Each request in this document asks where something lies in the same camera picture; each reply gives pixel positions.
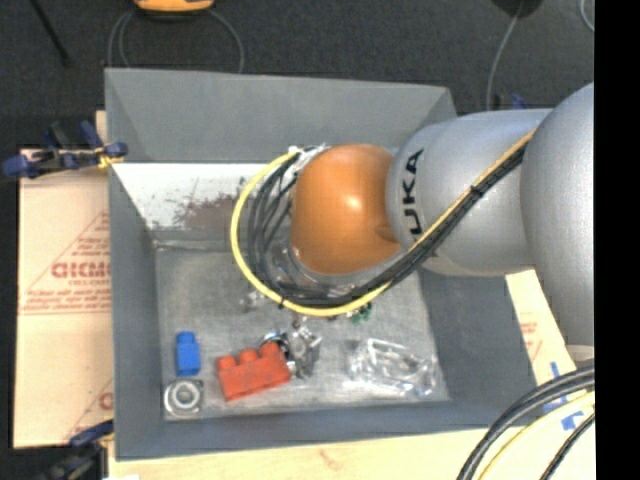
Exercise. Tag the black and silver round thing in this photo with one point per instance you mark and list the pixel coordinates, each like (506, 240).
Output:
(273, 340)

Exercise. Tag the red toy brick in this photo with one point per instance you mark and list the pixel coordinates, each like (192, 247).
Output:
(252, 375)

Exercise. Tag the small clear glass thing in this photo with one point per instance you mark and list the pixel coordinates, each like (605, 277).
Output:
(252, 302)

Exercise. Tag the clear plastic packet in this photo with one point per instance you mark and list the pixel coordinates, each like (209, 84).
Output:
(392, 368)

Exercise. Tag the blue toy brick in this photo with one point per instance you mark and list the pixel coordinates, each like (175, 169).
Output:
(188, 355)

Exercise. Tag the brown cardboard board, red print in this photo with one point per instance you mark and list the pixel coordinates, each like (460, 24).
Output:
(60, 318)

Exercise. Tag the grey metal bin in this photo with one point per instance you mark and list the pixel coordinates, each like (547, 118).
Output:
(200, 118)

